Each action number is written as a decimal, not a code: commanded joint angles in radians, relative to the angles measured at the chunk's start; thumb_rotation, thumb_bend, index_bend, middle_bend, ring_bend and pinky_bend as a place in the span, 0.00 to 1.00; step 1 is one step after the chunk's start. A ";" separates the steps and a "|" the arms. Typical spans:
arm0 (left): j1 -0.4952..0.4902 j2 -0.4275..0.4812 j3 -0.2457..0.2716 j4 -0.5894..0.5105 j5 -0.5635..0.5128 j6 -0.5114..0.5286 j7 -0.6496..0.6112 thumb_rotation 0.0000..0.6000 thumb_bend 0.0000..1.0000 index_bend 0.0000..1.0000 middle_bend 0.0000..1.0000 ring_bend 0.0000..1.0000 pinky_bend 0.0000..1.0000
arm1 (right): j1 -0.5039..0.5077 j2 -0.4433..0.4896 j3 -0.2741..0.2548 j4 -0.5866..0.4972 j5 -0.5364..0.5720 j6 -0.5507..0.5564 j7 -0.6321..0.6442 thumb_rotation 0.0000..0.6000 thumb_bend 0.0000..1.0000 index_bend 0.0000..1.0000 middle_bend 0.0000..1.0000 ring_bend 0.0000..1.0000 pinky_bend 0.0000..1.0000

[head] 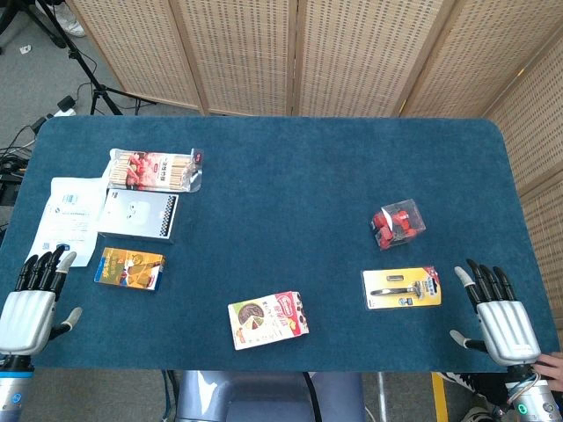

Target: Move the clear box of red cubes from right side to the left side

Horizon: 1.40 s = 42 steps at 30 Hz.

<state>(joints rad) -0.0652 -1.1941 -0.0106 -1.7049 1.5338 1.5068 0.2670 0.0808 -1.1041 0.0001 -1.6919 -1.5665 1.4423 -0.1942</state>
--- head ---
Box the black tripod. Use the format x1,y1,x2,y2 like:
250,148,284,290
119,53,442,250
0,0,68,56
33,0,158,117

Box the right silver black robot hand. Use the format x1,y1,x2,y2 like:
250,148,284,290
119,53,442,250
449,258,542,366

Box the white earbuds box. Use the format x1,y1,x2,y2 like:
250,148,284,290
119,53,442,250
96,187,180,245

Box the black floor cable bundle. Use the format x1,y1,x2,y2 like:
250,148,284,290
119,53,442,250
0,114,50,207

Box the black white sneaker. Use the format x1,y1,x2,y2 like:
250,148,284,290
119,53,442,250
438,372,508,422

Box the transparent box red black items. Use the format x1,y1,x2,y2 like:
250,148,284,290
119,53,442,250
369,198,427,252

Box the blue cable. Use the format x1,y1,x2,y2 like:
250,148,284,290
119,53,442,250
161,370,174,422

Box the grey robot torso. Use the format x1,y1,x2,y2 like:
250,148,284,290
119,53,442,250
174,369,367,422

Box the yellow razor blister pack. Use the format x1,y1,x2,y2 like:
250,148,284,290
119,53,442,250
361,265,443,312

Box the white shoe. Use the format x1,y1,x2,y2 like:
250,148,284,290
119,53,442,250
61,12,88,39

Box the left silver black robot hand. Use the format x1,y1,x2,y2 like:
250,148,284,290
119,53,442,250
0,245,84,356

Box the metal table leg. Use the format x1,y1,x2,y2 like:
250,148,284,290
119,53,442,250
377,372,390,422

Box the wicker folding screen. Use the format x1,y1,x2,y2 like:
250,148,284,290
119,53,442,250
65,0,563,335

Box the white red biscuit box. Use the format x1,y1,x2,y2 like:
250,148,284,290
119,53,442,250
227,290,311,352

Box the bamboo skewer packet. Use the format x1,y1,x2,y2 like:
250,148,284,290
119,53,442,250
101,148,206,193

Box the white plastic pouch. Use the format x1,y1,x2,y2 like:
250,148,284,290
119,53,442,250
25,176,109,268

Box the bare person hand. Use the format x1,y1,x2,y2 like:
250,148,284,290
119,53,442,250
533,352,563,381

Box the blue felt table cloth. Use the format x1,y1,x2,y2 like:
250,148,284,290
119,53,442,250
0,114,560,374

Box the black torso cable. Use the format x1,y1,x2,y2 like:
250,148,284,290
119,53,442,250
302,372,319,422

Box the white power adapter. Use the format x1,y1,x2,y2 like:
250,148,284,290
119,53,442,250
52,95,79,118

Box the yellow blue card box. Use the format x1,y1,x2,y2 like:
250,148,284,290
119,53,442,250
93,246,167,292

